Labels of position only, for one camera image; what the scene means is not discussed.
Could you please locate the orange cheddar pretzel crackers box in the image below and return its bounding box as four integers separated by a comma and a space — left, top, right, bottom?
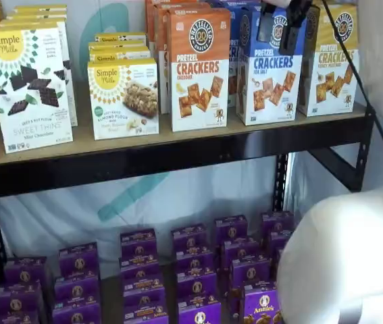
166, 7, 232, 133
153, 2, 213, 115
145, 0, 209, 51

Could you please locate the almond flour bars box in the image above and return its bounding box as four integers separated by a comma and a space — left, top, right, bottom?
88, 40, 149, 50
86, 57, 160, 141
94, 32, 147, 44
88, 45, 152, 63

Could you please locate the wooden shelf board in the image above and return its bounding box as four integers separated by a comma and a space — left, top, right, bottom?
0, 80, 367, 168

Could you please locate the blue sea salt crackers box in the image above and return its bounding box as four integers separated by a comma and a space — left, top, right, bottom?
207, 0, 263, 9
236, 5, 304, 127
227, 2, 263, 109

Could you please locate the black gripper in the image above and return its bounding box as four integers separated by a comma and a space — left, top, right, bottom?
257, 0, 314, 55

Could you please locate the black metal shelf frame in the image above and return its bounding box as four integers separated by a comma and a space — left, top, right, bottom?
0, 103, 376, 324

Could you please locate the yellow honey mustard crackers box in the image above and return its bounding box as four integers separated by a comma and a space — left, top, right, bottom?
297, 2, 361, 118

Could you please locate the purple Annie's snack box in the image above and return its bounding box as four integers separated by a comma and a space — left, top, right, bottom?
123, 297, 170, 324
53, 274, 101, 304
120, 228, 158, 259
175, 247, 215, 275
214, 215, 249, 244
267, 230, 294, 258
260, 211, 296, 238
0, 281, 45, 315
171, 223, 209, 252
176, 269, 218, 300
0, 309, 41, 324
122, 275, 166, 303
228, 257, 272, 298
240, 282, 284, 324
4, 256, 48, 286
178, 296, 223, 324
220, 237, 262, 268
118, 254, 161, 281
51, 298, 102, 324
58, 241, 100, 277

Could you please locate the white banner teal logo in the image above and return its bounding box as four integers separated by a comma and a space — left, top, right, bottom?
0, 0, 295, 267

